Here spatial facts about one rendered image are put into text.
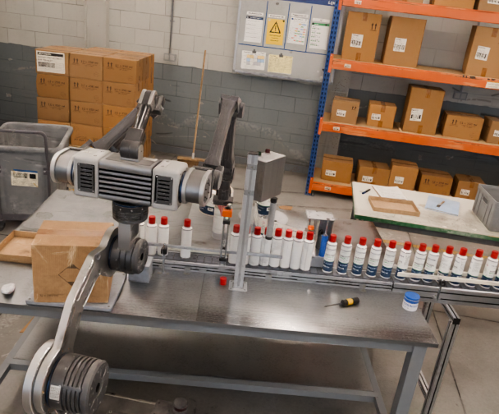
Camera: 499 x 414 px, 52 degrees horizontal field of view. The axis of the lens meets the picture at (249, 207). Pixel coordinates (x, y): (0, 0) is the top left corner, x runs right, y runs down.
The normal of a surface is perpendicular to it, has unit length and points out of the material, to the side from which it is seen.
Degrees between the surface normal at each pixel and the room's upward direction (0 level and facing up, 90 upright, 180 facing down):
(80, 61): 90
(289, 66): 89
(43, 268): 90
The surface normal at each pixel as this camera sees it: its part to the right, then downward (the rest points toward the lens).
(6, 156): 0.16, 0.44
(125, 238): -0.16, 0.36
